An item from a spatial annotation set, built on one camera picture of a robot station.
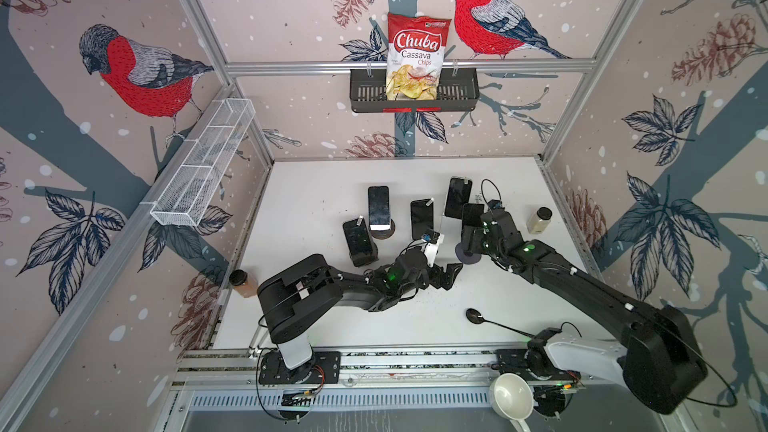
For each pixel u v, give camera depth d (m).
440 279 0.73
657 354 0.40
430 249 0.74
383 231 0.96
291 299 0.43
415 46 0.83
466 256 0.93
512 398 0.69
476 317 0.80
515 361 0.73
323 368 0.73
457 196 0.95
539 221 0.93
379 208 0.95
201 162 0.78
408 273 0.65
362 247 0.89
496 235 0.65
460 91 1.01
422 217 0.99
